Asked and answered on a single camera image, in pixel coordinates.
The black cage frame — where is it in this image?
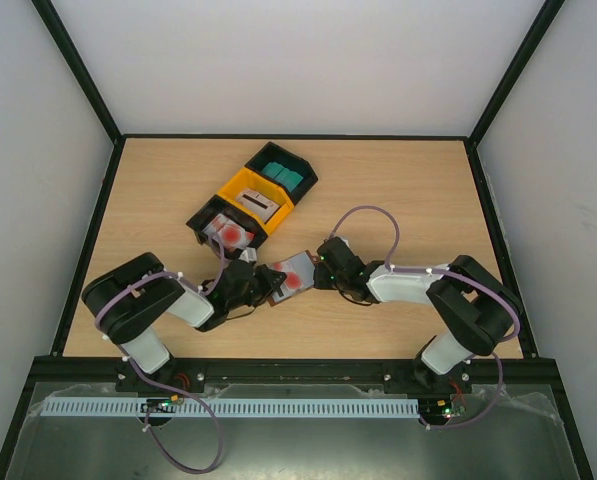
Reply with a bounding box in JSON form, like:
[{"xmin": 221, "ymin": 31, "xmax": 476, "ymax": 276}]
[{"xmin": 0, "ymin": 0, "xmax": 597, "ymax": 480}]

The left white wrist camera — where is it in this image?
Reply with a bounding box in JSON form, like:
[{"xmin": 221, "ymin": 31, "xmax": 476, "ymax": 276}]
[{"xmin": 239, "ymin": 247, "xmax": 257, "ymax": 263}]

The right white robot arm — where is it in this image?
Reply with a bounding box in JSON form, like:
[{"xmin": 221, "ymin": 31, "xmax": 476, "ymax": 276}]
[{"xmin": 314, "ymin": 236, "xmax": 523, "ymax": 392}]

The stack of white cards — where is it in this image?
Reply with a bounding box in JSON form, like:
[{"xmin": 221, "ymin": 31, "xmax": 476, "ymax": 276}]
[{"xmin": 236, "ymin": 188, "xmax": 279, "ymax": 223}]

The black bin with teal cards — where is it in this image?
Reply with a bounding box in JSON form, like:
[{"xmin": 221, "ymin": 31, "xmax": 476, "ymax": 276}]
[{"xmin": 245, "ymin": 142, "xmax": 318, "ymax": 204}]

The stack of teal cards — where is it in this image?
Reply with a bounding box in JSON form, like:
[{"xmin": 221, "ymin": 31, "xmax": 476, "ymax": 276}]
[{"xmin": 261, "ymin": 162, "xmax": 303, "ymax": 191}]

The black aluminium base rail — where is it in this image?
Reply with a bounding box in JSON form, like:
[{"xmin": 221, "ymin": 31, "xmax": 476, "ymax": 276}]
[{"xmin": 27, "ymin": 354, "xmax": 562, "ymax": 396}]

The black bin with red cards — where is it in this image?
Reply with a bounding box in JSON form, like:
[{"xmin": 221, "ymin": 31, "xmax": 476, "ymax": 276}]
[{"xmin": 186, "ymin": 195, "xmax": 268, "ymax": 260}]

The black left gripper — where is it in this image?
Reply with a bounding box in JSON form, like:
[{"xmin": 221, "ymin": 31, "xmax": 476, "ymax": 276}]
[{"xmin": 228, "ymin": 264, "xmax": 287, "ymax": 312}]

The stack of red-white cards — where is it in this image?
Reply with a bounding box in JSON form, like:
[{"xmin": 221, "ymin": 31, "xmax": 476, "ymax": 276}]
[{"xmin": 203, "ymin": 214, "xmax": 254, "ymax": 251}]

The yellow plastic bin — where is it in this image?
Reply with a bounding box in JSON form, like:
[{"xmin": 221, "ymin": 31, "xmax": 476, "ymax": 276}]
[{"xmin": 218, "ymin": 167, "xmax": 295, "ymax": 235}]

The light blue slotted cable duct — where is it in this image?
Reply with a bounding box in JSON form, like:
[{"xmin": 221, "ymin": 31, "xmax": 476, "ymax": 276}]
[{"xmin": 40, "ymin": 397, "xmax": 419, "ymax": 419}]

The brown leather card holder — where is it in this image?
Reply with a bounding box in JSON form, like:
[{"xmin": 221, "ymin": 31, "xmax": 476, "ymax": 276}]
[{"xmin": 268, "ymin": 250, "xmax": 317, "ymax": 306}]

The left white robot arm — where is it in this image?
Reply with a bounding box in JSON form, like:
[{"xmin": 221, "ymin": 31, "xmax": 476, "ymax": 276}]
[{"xmin": 81, "ymin": 252, "xmax": 287, "ymax": 374}]

